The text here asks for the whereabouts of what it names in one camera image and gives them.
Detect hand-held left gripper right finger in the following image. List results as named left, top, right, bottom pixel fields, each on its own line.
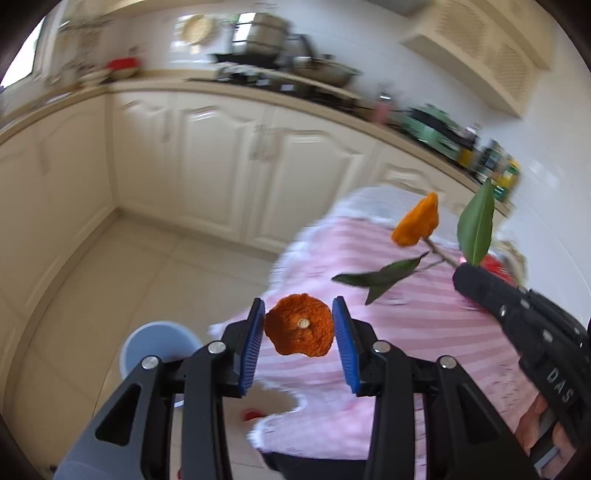
left=332, top=296, right=541, bottom=480

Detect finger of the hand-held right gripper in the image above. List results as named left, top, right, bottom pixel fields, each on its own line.
left=453, top=264, right=532, bottom=324

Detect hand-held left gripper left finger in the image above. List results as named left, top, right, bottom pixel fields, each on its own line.
left=53, top=298, right=267, bottom=480

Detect round dark orange peel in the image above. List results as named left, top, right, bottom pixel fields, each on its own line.
left=264, top=294, right=334, bottom=358

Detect light blue trash bin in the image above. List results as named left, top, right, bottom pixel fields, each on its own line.
left=120, top=322, right=204, bottom=407

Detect person's right hand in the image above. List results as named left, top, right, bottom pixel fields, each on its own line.
left=515, top=393, right=575, bottom=480

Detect red packet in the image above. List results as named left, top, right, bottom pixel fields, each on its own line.
left=480, top=256, right=513, bottom=282

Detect pink white tablecloth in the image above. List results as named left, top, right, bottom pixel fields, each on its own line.
left=210, top=187, right=550, bottom=467

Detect row of condiment bottles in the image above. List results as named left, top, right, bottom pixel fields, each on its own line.
left=455, top=124, right=522, bottom=204

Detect green electric cooker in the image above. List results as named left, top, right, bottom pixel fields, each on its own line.
left=399, top=106, right=465, bottom=155

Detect cream kitchen base cabinets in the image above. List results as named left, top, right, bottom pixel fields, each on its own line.
left=0, top=88, right=513, bottom=324

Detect pink bottle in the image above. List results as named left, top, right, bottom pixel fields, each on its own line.
left=373, top=95, right=393, bottom=125

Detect steel wok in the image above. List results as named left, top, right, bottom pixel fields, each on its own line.
left=291, top=55, right=363, bottom=88

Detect black gas stove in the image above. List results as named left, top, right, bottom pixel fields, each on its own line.
left=189, top=65, right=361, bottom=109

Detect black frying pan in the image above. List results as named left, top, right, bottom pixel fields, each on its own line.
left=208, top=52, right=282, bottom=68

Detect red bowl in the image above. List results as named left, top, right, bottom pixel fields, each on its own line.
left=107, top=56, right=140, bottom=78

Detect white bowl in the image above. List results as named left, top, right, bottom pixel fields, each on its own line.
left=76, top=69, right=112, bottom=88

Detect steel steamer pot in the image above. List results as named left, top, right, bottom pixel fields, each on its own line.
left=228, top=13, right=289, bottom=58

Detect window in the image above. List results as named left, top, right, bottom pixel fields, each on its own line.
left=7, top=14, right=51, bottom=88

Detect cream lattice wall cabinet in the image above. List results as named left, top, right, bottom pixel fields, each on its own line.
left=402, top=0, right=555, bottom=116

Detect woven wall plate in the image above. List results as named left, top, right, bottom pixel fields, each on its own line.
left=180, top=14, right=215, bottom=44

